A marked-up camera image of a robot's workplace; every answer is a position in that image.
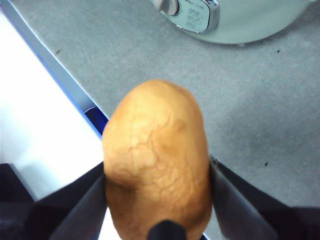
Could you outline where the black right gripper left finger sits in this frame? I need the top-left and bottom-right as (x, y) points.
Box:
(0, 161), (109, 240)

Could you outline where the brown potato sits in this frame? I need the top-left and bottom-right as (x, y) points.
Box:
(102, 79), (213, 240)

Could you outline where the pale green electric cooking pot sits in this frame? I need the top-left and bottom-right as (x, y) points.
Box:
(149, 0), (316, 46)

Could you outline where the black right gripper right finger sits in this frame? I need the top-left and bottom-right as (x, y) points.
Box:
(209, 155), (320, 240)

